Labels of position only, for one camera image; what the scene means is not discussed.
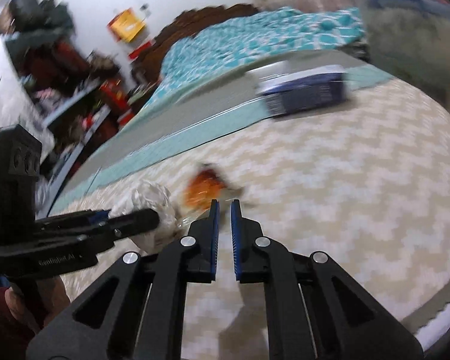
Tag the person's left hand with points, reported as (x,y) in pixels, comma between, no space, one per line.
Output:
(52,300)

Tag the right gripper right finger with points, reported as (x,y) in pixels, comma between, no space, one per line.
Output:
(314,308)

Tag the white tissue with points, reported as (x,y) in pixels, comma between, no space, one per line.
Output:
(157,220)

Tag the orange yellow wall hanging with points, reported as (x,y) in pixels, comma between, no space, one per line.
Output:
(126,25)

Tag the teal grey bed sheet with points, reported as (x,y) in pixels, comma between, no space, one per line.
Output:
(205,110)

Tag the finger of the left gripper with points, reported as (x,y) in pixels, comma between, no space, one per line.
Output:
(101,235)
(71,221)

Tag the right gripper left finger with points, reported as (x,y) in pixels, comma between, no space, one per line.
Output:
(135,309)

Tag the cluttered metal shelf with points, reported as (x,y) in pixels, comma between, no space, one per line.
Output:
(70,103)

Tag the blue white tissue box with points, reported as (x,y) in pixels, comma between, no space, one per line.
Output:
(309,90)

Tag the dark wooden headboard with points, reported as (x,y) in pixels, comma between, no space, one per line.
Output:
(189,23)

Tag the orange snack wrapper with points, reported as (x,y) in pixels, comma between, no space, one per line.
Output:
(208,184)

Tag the clear plastic storage bin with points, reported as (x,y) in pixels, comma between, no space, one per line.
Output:
(411,40)

